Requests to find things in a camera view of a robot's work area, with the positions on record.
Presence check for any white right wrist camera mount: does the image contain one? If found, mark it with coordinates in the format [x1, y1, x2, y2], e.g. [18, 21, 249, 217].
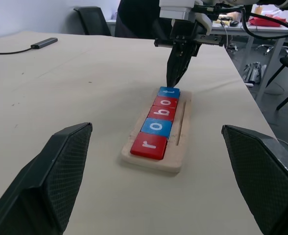
[158, 0, 212, 36]

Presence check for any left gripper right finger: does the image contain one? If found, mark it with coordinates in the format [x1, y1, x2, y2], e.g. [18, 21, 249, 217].
[221, 124, 288, 235]

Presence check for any grey crumpled bag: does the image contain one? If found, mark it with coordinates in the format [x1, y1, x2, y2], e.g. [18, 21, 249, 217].
[243, 62, 267, 85]

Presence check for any red tile letter r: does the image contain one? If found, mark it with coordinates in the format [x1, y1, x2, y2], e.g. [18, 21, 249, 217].
[130, 132, 168, 161]

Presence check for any red cloth bag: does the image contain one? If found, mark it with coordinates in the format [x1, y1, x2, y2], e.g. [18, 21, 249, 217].
[248, 16, 288, 26]

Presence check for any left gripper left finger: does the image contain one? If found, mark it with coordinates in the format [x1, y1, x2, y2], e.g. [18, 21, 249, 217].
[0, 122, 94, 235]

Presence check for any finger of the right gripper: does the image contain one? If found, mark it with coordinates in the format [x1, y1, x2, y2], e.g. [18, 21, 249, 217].
[166, 46, 182, 87]
[174, 46, 194, 87]

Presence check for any blue tile letter t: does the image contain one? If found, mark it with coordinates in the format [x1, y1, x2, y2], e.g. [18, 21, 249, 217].
[157, 86, 181, 99]

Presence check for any black high-back chair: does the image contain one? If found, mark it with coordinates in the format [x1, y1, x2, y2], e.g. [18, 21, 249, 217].
[73, 6, 112, 37]

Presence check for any red tile letter b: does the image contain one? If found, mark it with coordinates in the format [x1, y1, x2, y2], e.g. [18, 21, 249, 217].
[147, 105, 176, 122]

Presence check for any red tile letter o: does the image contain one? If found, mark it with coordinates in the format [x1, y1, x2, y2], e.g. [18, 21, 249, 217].
[153, 95, 179, 110]

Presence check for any person in dark clothes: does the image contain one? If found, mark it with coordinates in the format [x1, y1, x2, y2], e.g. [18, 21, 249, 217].
[114, 0, 174, 40]

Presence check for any blue tile letter o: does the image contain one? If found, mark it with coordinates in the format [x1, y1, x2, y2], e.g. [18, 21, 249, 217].
[140, 117, 173, 141]

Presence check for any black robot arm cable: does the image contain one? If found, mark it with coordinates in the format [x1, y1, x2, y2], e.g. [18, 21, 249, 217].
[240, 6, 288, 40]

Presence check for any grey usb hub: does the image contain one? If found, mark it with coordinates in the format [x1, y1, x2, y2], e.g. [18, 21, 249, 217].
[30, 37, 58, 49]

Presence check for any chrome chair base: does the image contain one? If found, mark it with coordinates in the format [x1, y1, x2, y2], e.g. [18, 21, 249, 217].
[255, 44, 288, 56]

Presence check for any black usb hub cable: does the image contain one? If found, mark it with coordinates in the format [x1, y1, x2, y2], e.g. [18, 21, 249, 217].
[0, 46, 33, 55]

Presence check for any wooden letter tray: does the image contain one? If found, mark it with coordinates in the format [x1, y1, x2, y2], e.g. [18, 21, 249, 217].
[120, 89, 193, 174]

